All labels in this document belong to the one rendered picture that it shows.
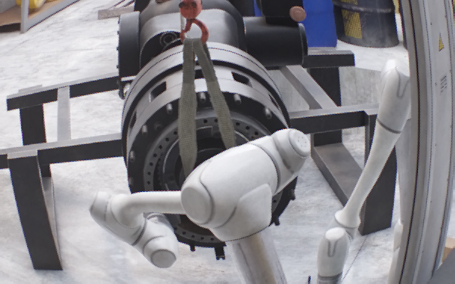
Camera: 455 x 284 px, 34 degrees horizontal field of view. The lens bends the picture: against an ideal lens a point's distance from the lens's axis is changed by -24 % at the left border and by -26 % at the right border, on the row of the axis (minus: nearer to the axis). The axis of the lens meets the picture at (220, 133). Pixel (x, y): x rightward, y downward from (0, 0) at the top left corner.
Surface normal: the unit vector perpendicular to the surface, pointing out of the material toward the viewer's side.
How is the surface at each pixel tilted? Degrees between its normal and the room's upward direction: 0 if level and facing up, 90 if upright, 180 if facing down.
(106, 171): 0
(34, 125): 90
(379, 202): 90
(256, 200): 73
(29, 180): 90
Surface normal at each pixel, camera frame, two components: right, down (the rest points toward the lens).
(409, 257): -0.61, 0.32
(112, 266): -0.06, -0.94
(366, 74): -0.36, 0.35
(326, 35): 0.61, 0.25
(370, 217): 0.18, 0.33
